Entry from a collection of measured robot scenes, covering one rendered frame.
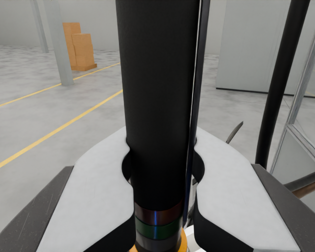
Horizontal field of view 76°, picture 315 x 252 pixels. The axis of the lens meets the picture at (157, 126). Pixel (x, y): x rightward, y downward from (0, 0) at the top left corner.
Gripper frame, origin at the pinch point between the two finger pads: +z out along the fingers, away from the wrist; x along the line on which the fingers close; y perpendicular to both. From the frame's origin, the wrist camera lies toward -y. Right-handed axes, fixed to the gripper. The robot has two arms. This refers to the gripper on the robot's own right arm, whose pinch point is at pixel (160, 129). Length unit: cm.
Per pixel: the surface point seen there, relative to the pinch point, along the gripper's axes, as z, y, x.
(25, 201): 137, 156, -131
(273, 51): 474, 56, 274
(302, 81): 110, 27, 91
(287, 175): 91, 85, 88
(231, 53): 504, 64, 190
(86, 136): 266, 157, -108
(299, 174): 81, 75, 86
